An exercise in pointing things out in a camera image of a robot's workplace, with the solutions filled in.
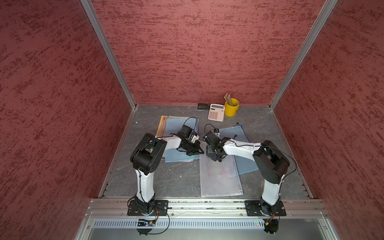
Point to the pink calculator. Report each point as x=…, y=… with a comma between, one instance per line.
x=216, y=112

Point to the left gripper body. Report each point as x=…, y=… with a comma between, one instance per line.
x=191, y=148

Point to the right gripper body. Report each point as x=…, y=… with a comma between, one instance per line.
x=212, y=148

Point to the black stapler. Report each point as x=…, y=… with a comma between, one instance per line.
x=203, y=107

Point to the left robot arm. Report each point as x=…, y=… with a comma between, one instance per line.
x=147, y=157

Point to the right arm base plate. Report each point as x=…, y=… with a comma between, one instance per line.
x=261, y=208

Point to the perforated metal strip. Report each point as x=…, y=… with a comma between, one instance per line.
x=215, y=224

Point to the yellow mug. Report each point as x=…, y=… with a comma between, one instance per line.
x=231, y=110

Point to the right black connector box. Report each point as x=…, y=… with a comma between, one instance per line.
x=271, y=225

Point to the clear white mesh document bag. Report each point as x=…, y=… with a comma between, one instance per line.
x=219, y=179

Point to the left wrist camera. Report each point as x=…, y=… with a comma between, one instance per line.
x=187, y=132

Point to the left circuit board with cables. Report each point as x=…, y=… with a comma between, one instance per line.
x=144, y=227

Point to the aluminium front rail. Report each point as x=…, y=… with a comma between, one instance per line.
x=208, y=208

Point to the pencils in mug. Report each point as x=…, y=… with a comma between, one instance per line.
x=228, y=100

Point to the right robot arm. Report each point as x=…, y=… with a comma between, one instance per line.
x=271, y=162

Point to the yellow mesh document bag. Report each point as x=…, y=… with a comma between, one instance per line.
x=162, y=126

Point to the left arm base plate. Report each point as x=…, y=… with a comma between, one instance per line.
x=151, y=209

